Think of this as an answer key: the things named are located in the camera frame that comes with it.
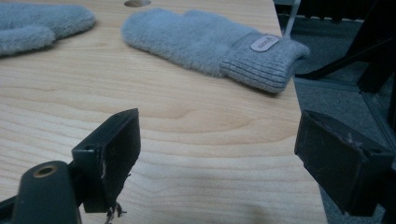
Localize grey fuzzy mitten with label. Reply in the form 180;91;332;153
120;7;311;94

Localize white cable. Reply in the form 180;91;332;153
282;0;303;39

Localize black metal stand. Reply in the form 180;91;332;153
274;0;396;125

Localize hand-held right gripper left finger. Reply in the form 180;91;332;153
71;107;142;215

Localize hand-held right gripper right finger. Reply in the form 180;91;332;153
293;109;396;217

